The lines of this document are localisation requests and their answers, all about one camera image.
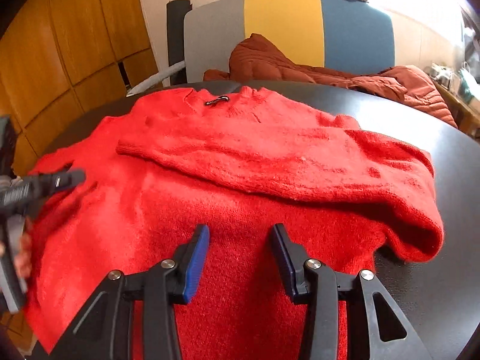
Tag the orange wooden wardrobe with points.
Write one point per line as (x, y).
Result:
(75, 45)

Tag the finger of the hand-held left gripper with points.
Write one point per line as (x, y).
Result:
(56, 182)

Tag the rust brown quilted jacket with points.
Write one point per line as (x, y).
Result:
(375, 82)

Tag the red knit sweater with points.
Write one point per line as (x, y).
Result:
(262, 157)

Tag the grey yellow blue chair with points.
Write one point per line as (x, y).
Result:
(281, 26)

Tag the wooden desk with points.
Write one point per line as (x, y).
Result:
(465, 110)

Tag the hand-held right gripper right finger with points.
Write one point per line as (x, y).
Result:
(287, 266)

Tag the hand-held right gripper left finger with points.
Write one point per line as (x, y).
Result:
(195, 266)

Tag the person's left hand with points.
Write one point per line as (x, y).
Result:
(25, 258)

